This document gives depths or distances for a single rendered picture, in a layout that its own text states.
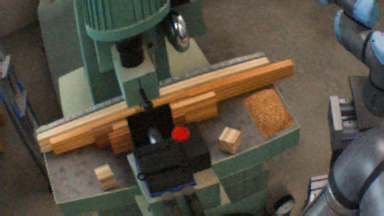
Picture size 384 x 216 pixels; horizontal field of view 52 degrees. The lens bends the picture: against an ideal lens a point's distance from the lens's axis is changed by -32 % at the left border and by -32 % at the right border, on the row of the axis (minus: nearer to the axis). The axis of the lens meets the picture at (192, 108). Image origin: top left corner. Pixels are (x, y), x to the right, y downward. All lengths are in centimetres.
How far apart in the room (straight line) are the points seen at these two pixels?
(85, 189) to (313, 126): 149
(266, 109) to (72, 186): 47
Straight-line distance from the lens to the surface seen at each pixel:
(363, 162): 52
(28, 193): 236
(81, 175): 111
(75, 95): 145
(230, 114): 117
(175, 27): 116
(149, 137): 107
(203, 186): 97
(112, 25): 90
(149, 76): 103
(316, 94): 252
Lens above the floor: 174
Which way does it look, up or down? 45 degrees down
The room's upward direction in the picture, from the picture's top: 9 degrees counter-clockwise
